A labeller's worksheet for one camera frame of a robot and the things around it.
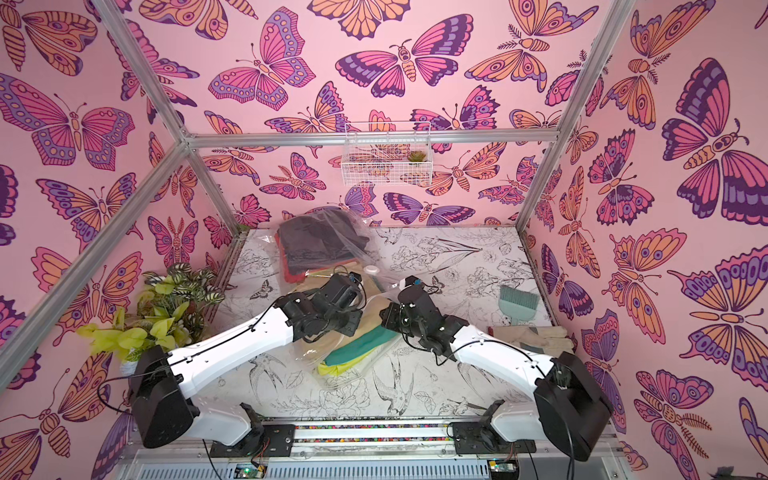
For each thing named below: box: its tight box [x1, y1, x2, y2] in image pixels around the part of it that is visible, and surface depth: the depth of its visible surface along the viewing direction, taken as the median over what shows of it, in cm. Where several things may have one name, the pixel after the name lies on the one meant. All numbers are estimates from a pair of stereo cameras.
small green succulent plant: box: [408, 150, 426, 162], surface depth 95 cm
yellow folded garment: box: [318, 351, 373, 376], surface depth 85 cm
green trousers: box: [323, 325, 400, 366], surface depth 87 cm
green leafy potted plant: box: [76, 262, 226, 376], surface depth 75 cm
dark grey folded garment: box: [279, 209, 370, 276], surface depth 107 cm
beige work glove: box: [493, 326, 575, 356], surface depth 92 cm
